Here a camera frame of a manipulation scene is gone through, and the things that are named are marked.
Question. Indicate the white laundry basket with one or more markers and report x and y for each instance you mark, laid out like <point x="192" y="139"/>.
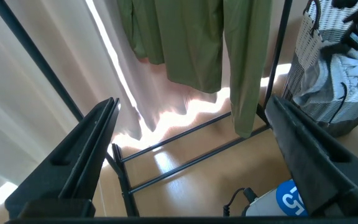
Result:
<point x="309" y="46"/>

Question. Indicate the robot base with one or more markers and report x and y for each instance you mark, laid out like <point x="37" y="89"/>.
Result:
<point x="269" y="203"/>

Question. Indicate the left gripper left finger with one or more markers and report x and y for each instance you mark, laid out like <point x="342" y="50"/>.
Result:
<point x="73" y="174"/>

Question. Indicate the beige curtain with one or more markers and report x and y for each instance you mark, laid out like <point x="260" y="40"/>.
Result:
<point x="26" y="109"/>

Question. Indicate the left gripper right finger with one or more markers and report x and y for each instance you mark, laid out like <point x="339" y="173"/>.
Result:
<point x="322" y="168"/>

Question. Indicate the black clothes rack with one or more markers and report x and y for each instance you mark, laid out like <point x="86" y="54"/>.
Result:
<point x="33" y="51"/>

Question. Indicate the green printed sleeveless shirt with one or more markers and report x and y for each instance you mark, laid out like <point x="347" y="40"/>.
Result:
<point x="191" y="40"/>

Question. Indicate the pale grey garment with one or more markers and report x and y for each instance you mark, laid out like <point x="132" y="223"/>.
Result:
<point x="353" y="77"/>

